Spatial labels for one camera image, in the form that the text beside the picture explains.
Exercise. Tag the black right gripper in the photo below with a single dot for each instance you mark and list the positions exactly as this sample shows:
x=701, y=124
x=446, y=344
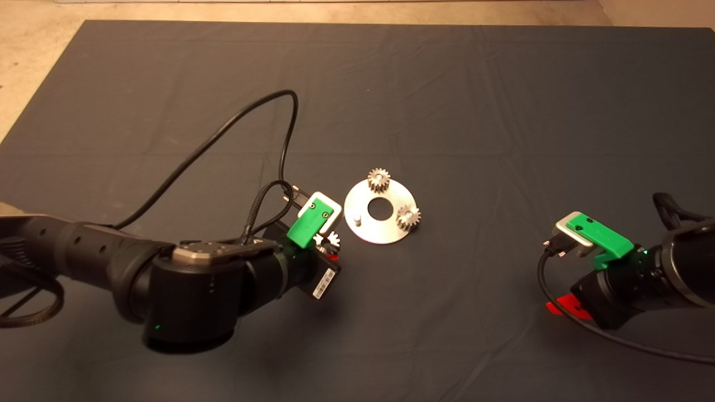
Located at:
x=603, y=301

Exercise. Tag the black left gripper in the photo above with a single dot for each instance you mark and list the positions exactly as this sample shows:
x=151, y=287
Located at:
x=318, y=273

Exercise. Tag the small steel planetary gear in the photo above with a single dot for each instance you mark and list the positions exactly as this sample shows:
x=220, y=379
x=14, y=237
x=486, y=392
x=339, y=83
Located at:
x=380, y=180
x=333, y=240
x=412, y=222

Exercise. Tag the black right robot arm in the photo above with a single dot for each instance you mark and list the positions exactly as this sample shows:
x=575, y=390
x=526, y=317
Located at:
x=687, y=262

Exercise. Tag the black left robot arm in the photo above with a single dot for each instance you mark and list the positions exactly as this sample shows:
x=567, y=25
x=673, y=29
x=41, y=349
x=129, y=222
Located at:
x=167, y=285

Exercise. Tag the round metal carrier plate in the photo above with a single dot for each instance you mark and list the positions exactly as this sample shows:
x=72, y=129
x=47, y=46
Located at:
x=380, y=231

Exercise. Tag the dark grey table cloth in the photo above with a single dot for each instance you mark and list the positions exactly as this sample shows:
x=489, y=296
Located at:
x=447, y=84

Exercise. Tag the green left camera mount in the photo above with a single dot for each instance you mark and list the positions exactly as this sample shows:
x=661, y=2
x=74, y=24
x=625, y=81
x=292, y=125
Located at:
x=310, y=226

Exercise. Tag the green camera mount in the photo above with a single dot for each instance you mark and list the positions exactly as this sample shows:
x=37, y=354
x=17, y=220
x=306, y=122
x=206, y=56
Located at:
x=603, y=237
x=310, y=226

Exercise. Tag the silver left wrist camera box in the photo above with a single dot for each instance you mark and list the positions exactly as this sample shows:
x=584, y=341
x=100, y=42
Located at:
x=334, y=206

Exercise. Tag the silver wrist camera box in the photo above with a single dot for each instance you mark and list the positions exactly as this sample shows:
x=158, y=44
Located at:
x=568, y=230
x=334, y=206

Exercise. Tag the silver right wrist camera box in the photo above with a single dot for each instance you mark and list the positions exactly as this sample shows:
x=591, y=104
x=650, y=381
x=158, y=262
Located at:
x=568, y=230

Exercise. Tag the green right camera mount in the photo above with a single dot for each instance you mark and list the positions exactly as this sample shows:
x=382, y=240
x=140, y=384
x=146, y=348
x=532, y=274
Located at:
x=603, y=237

